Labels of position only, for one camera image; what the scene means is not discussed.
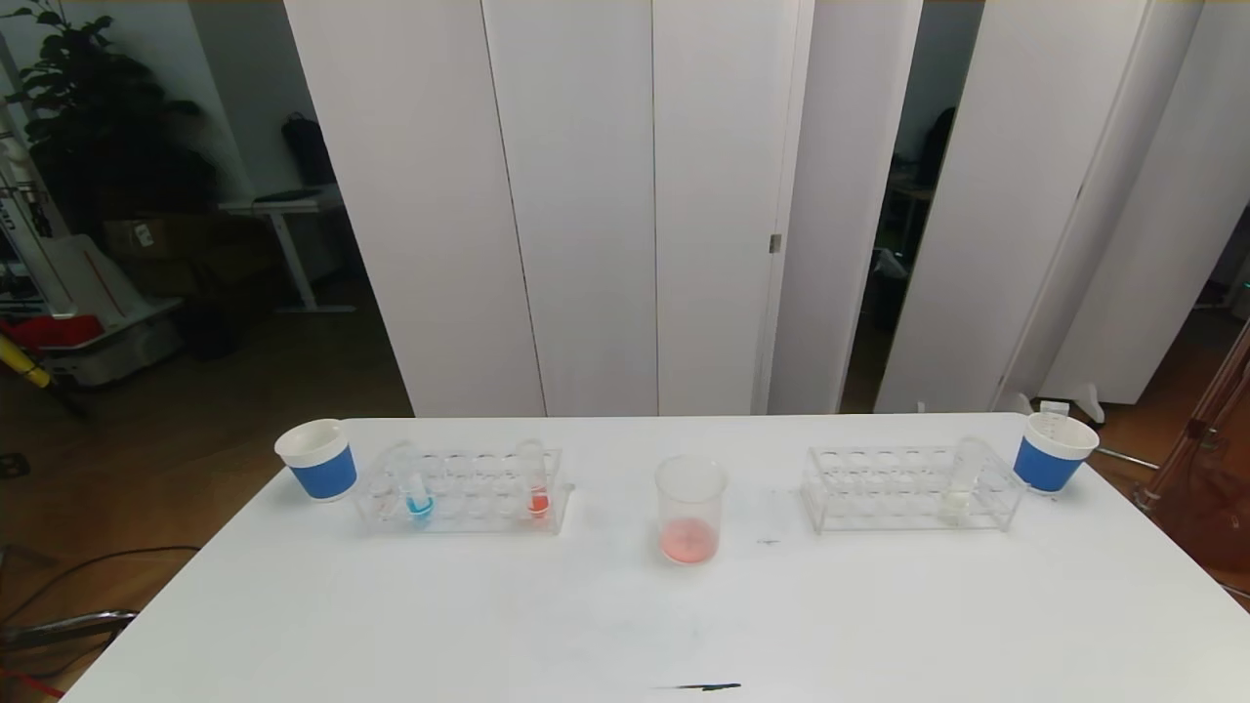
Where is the test tube with blue pigment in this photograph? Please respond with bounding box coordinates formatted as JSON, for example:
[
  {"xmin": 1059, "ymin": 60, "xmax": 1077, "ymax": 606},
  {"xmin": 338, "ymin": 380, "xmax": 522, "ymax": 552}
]
[{"xmin": 389, "ymin": 441, "xmax": 436, "ymax": 520}]

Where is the clear acrylic test tube rack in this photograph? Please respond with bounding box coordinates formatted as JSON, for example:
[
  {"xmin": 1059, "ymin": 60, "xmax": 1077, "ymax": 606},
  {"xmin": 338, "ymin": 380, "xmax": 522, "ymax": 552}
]
[
  {"xmin": 801, "ymin": 444, "xmax": 1027, "ymax": 533},
  {"xmin": 354, "ymin": 446, "xmax": 577, "ymax": 535}
]

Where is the clear plastic beaker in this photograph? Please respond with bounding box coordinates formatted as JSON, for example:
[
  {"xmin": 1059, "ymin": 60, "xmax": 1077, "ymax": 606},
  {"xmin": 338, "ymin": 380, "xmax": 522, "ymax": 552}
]
[{"xmin": 654, "ymin": 454, "xmax": 729, "ymax": 567}]

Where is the test tube with pale yellow pigment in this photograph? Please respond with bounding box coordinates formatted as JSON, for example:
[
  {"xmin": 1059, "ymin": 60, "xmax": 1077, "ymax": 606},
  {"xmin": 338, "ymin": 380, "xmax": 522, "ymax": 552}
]
[{"xmin": 941, "ymin": 435, "xmax": 993, "ymax": 523}]

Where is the white partition panel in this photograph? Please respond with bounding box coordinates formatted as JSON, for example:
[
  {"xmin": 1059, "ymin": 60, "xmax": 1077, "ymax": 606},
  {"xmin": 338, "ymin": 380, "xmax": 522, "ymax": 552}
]
[
  {"xmin": 767, "ymin": 0, "xmax": 924, "ymax": 415},
  {"xmin": 874, "ymin": 0, "xmax": 1155, "ymax": 414},
  {"xmin": 1038, "ymin": 0, "xmax": 1250, "ymax": 406},
  {"xmin": 480, "ymin": 0, "xmax": 660, "ymax": 418},
  {"xmin": 651, "ymin": 0, "xmax": 816, "ymax": 416},
  {"xmin": 284, "ymin": 0, "xmax": 546, "ymax": 418},
  {"xmin": 994, "ymin": 0, "xmax": 1208, "ymax": 406}
]

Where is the paper cup with blue band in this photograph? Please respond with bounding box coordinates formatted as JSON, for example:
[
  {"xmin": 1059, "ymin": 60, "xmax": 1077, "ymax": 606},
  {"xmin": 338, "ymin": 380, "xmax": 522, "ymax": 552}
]
[
  {"xmin": 274, "ymin": 419, "xmax": 359, "ymax": 502},
  {"xmin": 1013, "ymin": 411, "xmax": 1101, "ymax": 494}
]

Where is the white standing desk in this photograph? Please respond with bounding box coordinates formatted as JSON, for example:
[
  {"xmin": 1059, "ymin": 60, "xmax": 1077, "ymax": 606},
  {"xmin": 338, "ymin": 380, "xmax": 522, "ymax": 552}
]
[{"xmin": 217, "ymin": 186, "xmax": 357, "ymax": 315}]

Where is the black backpack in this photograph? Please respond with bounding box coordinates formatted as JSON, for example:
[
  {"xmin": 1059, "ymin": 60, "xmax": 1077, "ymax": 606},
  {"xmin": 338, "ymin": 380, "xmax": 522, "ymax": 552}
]
[{"xmin": 281, "ymin": 110, "xmax": 338, "ymax": 188}]

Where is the white partition foot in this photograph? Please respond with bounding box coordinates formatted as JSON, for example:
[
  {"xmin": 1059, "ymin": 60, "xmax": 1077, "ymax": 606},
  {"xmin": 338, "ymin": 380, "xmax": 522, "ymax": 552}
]
[{"xmin": 1016, "ymin": 383, "xmax": 1106, "ymax": 423}]

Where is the brown cardboard box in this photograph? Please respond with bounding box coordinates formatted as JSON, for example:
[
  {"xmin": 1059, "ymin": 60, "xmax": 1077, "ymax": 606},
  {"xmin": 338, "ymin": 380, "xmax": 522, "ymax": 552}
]
[{"xmin": 103, "ymin": 217, "xmax": 196, "ymax": 261}]

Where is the white machine base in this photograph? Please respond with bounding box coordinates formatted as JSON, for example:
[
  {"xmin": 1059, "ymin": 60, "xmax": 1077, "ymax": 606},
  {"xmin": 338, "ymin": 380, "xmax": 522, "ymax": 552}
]
[{"xmin": 29, "ymin": 234, "xmax": 187, "ymax": 387}]

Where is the dark green potted plant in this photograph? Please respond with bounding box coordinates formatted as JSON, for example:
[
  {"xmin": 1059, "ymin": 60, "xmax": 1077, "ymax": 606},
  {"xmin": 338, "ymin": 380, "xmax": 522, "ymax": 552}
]
[{"xmin": 0, "ymin": 0, "xmax": 222, "ymax": 235}]

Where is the yellow tool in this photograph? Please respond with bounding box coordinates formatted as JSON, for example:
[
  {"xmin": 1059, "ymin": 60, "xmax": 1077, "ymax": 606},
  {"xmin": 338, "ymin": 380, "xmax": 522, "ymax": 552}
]
[{"xmin": 0, "ymin": 334, "xmax": 55, "ymax": 390}]

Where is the brown metal stand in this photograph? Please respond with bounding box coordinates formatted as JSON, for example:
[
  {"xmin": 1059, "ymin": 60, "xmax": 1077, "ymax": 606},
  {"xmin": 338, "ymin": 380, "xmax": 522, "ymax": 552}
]
[{"xmin": 1133, "ymin": 322, "xmax": 1250, "ymax": 597}]

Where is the metal chair leg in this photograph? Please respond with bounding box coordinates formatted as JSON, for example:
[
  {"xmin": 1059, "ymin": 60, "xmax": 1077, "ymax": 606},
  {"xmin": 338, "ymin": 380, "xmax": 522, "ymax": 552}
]
[{"xmin": 0, "ymin": 607, "xmax": 140, "ymax": 650}]

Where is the white machine column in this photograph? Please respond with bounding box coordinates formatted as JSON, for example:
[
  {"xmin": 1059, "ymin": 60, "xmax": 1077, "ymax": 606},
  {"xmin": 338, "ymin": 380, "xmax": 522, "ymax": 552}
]
[{"xmin": 0, "ymin": 98, "xmax": 69, "ymax": 318}]

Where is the black floor cable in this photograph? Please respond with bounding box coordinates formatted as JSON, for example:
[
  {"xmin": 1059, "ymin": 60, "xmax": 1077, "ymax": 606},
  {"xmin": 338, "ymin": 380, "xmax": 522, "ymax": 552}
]
[{"xmin": 0, "ymin": 545, "xmax": 201, "ymax": 626}]

